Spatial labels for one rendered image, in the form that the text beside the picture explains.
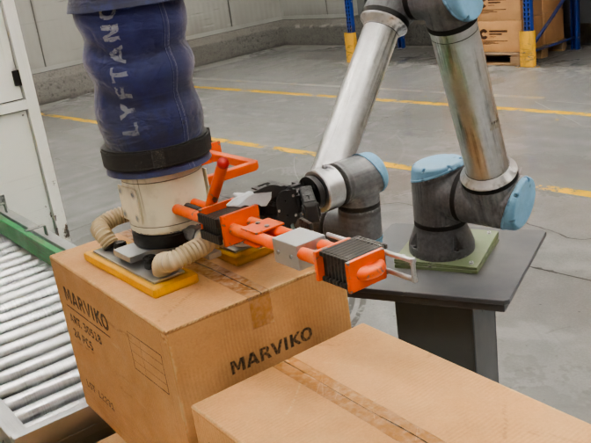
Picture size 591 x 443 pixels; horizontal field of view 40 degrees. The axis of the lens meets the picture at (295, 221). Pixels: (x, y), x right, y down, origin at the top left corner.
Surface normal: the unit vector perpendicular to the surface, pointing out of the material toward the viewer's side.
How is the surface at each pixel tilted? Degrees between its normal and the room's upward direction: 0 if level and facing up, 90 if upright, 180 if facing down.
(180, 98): 73
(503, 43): 93
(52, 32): 90
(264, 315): 90
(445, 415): 0
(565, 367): 0
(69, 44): 90
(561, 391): 0
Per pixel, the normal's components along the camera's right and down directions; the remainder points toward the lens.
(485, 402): -0.13, -0.93
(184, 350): 0.58, 0.19
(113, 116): -0.50, 0.10
